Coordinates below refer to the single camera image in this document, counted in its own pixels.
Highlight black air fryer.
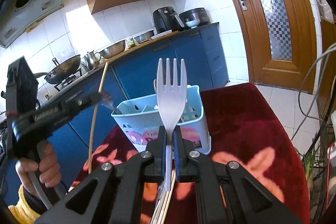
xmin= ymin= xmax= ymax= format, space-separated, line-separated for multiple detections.
xmin=153 ymin=6 xmax=185 ymax=34

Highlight black rice cooker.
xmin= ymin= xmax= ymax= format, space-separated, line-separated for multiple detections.
xmin=179 ymin=7 xmax=210 ymax=28

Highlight wooden door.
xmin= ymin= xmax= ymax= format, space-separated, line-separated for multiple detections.
xmin=233 ymin=0 xmax=317 ymax=93

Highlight silver door handle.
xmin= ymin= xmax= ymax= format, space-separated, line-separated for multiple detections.
xmin=239 ymin=0 xmax=248 ymax=11

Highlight grey cables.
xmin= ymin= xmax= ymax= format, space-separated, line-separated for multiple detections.
xmin=290 ymin=45 xmax=336 ymax=214

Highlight white plastic chopstick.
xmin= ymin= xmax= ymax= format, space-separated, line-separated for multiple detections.
xmin=150 ymin=182 xmax=167 ymax=224

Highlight steel kettle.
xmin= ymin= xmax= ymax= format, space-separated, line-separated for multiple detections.
xmin=84 ymin=51 xmax=101 ymax=70

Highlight blue base cabinets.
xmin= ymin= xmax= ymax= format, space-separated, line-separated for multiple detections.
xmin=0 ymin=22 xmax=230 ymax=206

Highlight person left hand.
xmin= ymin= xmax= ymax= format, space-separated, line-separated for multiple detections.
xmin=15 ymin=142 xmax=62 ymax=199

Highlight wooden chopstick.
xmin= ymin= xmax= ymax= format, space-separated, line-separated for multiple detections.
xmin=158 ymin=169 xmax=176 ymax=224
xmin=88 ymin=62 xmax=109 ymax=174

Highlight black wok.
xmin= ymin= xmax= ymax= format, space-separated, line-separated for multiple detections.
xmin=34 ymin=55 xmax=81 ymax=84

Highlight light blue utensil box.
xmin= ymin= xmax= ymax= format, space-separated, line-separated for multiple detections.
xmin=110 ymin=84 xmax=212 ymax=156

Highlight red floral table cloth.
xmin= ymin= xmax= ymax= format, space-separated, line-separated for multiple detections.
xmin=68 ymin=82 xmax=311 ymax=224

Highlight range hood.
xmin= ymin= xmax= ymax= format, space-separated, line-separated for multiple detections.
xmin=1 ymin=0 xmax=63 ymax=48

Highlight white bowl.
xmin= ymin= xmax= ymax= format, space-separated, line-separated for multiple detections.
xmin=185 ymin=19 xmax=200 ymax=28

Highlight steel mixing bowl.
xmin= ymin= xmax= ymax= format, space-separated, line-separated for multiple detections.
xmin=99 ymin=40 xmax=125 ymax=59

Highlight white plastic fork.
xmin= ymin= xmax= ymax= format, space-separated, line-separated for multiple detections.
xmin=156 ymin=59 xmax=187 ymax=192

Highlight small steel bowl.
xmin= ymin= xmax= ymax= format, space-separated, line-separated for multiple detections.
xmin=134 ymin=30 xmax=154 ymax=44

